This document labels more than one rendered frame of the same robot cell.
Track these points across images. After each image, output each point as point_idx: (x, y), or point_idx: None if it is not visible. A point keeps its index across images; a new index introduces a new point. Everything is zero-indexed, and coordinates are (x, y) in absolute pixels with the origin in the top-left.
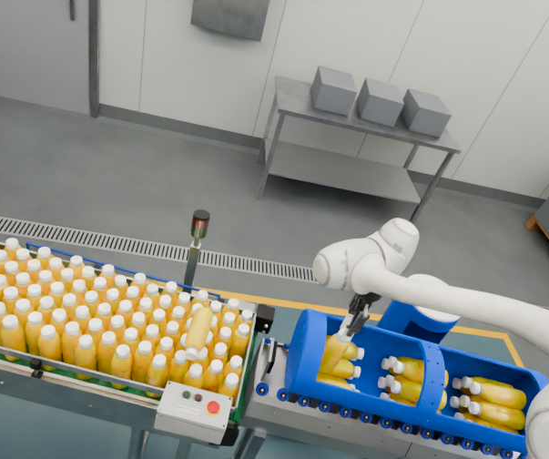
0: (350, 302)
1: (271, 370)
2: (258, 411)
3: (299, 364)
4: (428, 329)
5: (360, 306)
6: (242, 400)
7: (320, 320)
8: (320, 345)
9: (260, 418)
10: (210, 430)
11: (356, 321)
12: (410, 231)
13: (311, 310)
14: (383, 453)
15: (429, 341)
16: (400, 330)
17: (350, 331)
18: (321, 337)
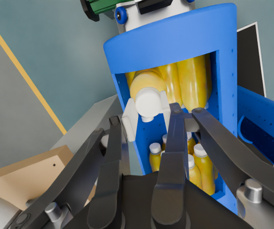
0: (207, 111)
1: (157, 17)
2: (118, 26)
3: (106, 42)
4: None
5: (77, 216)
6: (115, 3)
7: (191, 41)
8: (136, 63)
9: (119, 32)
10: None
11: (65, 167)
12: None
13: (223, 14)
14: None
15: (231, 201)
16: None
17: (92, 131)
18: (150, 59)
